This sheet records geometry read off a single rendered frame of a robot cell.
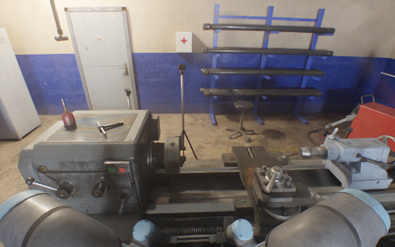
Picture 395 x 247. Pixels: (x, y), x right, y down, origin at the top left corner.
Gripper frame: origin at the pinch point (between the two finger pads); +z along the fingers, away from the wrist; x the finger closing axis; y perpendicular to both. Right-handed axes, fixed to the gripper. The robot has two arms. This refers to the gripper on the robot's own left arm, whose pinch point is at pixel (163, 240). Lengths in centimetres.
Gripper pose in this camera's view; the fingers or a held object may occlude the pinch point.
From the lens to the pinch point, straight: 131.6
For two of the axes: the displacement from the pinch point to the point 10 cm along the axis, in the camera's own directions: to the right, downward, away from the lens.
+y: 0.9, -7.8, 6.2
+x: -9.8, 0.2, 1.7
